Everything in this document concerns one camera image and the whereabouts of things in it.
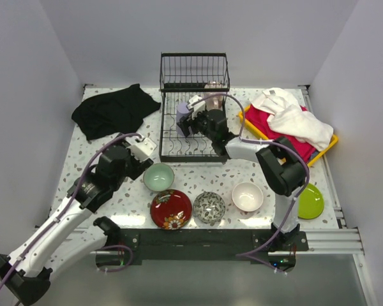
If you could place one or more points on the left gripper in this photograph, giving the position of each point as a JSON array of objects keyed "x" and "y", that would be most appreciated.
[{"x": 138, "y": 166}]

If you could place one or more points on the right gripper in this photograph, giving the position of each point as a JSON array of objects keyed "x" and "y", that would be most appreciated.
[{"x": 184, "y": 125}]

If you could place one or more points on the lavender plastic cup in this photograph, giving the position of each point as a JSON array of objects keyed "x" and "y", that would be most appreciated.
[{"x": 182, "y": 113}]

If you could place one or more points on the celadon green bowl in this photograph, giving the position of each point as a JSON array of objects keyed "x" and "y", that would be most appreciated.
[{"x": 158, "y": 177}]

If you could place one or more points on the pink marbled mug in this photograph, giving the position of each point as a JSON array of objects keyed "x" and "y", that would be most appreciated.
[{"x": 214, "y": 100}]

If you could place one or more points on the black wire dish rack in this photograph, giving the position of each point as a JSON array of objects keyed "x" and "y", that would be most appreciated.
[{"x": 183, "y": 75}]

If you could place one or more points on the red floral plate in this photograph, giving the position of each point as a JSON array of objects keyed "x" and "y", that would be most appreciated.
[{"x": 171, "y": 209}]

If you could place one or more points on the leaf patterned bowl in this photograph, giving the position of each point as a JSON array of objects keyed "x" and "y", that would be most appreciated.
[{"x": 209, "y": 207}]

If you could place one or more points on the white pink bowl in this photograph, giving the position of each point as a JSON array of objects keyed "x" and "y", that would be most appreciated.
[{"x": 247, "y": 196}]

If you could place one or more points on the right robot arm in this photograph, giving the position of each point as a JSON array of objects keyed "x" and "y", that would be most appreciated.
[{"x": 284, "y": 170}]

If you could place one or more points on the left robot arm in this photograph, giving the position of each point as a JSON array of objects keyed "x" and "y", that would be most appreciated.
[{"x": 28, "y": 270}]

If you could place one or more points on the yellow plastic tray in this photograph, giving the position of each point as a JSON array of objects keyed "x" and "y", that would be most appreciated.
[{"x": 319, "y": 154}]

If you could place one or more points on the black cloth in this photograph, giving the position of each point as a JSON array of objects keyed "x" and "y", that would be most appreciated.
[{"x": 120, "y": 111}]

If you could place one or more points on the magenta cloth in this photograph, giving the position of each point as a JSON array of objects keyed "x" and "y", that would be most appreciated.
[{"x": 256, "y": 122}]

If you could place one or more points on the white towel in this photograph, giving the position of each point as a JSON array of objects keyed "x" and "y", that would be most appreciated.
[{"x": 283, "y": 114}]

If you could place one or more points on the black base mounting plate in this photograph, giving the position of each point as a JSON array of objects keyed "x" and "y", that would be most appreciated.
[{"x": 133, "y": 246}]

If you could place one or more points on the lime green plate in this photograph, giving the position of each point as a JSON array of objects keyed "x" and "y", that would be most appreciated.
[{"x": 311, "y": 203}]

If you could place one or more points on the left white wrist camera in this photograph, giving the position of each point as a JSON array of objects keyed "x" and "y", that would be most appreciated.
[{"x": 141, "y": 148}]

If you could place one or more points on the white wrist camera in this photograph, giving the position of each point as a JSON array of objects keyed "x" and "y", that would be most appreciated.
[
  {"x": 195, "y": 105},
  {"x": 141, "y": 148}
]

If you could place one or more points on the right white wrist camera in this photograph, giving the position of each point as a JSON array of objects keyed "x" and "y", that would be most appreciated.
[{"x": 195, "y": 105}]

